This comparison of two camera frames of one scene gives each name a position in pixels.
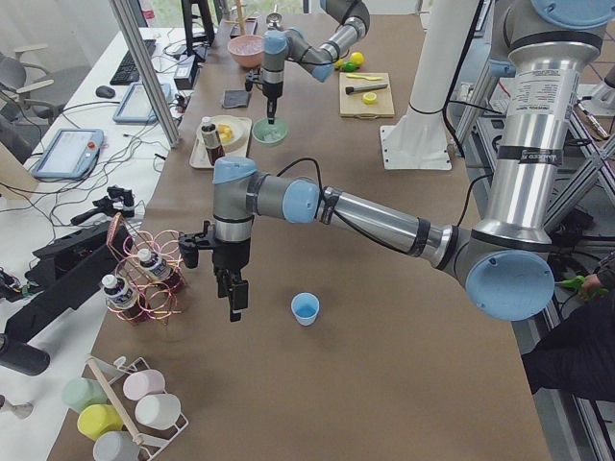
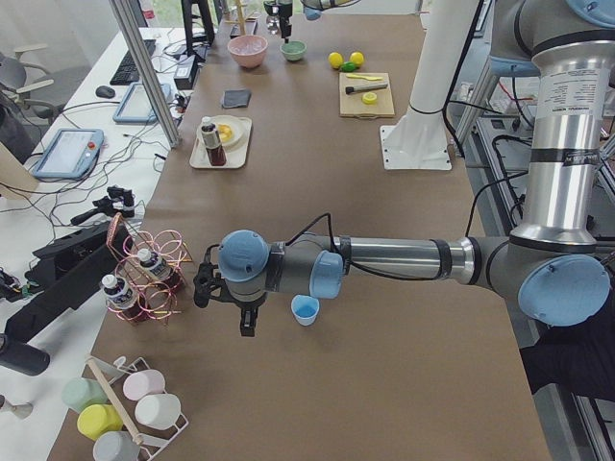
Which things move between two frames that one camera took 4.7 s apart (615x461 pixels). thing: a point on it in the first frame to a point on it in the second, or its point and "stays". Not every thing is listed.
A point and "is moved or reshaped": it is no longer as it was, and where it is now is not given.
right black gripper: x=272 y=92 to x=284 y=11
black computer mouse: x=105 y=91 stays
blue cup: x=306 y=306 stays
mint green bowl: x=269 y=133 is moved or reshaped
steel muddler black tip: x=364 y=87 stays
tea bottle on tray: x=211 y=140 stays
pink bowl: x=247 y=50 stays
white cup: x=158 y=411 stays
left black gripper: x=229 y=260 to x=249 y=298
